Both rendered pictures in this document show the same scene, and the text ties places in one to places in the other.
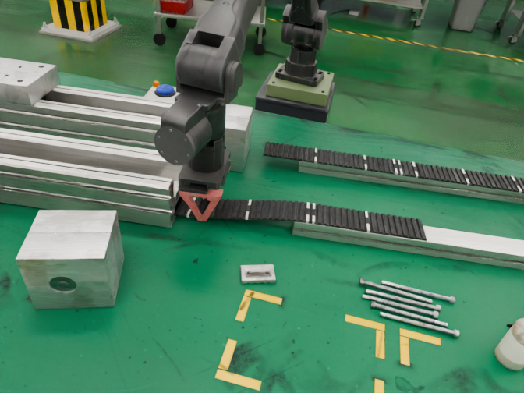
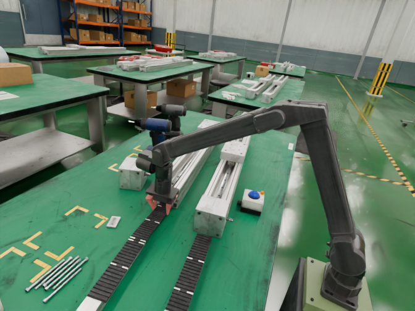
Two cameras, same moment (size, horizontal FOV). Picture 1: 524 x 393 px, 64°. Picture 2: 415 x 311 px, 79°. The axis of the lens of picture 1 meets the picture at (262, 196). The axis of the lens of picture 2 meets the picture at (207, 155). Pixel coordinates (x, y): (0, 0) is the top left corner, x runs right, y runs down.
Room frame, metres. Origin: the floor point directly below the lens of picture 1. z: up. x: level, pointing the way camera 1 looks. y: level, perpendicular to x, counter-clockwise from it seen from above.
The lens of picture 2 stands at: (0.80, -0.60, 1.40)
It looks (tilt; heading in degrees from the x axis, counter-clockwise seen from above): 26 degrees down; 99
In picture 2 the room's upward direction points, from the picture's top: 7 degrees clockwise
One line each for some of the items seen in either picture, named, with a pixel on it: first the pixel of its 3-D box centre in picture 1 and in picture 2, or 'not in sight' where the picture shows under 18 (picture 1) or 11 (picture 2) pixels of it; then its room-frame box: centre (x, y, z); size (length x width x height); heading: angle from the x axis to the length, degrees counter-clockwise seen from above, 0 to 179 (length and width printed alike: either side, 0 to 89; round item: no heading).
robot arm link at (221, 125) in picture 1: (204, 118); (162, 170); (0.55, 0.10, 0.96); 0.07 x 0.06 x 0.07; 164
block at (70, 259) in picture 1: (79, 252); (136, 173); (0.39, 0.24, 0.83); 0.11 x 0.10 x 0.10; 10
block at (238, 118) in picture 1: (227, 133); (215, 216); (0.75, 0.09, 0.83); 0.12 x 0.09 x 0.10; 177
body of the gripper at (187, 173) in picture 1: (206, 153); (162, 185); (0.55, 0.10, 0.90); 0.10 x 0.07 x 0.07; 178
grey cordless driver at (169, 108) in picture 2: not in sight; (168, 122); (0.34, 0.73, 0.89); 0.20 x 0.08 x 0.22; 10
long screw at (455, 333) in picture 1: (418, 323); (46, 274); (0.37, -0.24, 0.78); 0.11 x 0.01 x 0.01; 79
